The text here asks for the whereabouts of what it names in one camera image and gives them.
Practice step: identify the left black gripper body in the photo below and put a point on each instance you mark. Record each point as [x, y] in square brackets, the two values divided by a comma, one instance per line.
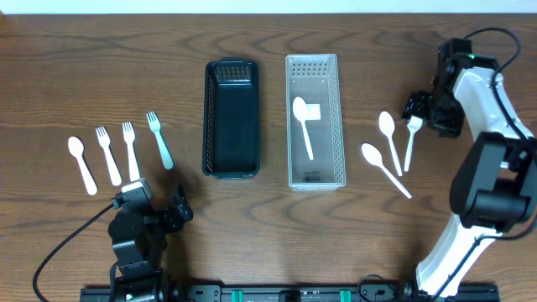
[169, 213]

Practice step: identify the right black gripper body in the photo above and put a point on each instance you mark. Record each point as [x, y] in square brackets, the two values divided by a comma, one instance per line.
[442, 111]

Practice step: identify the white plastic spoon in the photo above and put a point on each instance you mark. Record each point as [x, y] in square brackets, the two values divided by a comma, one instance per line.
[374, 157]
[387, 126]
[413, 125]
[301, 113]

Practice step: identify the mint green fork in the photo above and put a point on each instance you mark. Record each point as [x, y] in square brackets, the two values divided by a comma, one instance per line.
[155, 127]

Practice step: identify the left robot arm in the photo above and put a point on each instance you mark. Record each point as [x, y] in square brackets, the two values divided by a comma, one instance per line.
[138, 234]

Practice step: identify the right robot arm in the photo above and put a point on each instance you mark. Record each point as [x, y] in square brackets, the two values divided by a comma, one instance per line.
[495, 187]

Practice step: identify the white wooden fork middle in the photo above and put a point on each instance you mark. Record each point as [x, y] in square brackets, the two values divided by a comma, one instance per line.
[129, 137]

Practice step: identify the white wooden fork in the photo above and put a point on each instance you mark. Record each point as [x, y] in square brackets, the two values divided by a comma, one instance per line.
[129, 137]
[104, 141]

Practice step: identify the white wooden fork left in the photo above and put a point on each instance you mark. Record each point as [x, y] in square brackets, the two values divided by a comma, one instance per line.
[104, 141]

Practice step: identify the black perforated plastic basket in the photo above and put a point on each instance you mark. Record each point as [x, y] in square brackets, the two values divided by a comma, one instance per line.
[231, 131]

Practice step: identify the white wooden spoon far left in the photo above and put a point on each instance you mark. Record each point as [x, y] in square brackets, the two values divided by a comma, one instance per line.
[76, 148]

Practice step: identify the white label in clear basket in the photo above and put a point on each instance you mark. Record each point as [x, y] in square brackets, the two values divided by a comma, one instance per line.
[313, 112]

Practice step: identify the clear perforated plastic basket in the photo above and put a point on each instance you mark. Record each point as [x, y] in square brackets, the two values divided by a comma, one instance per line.
[315, 78]

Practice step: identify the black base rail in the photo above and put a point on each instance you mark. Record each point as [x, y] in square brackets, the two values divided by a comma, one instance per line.
[368, 292]

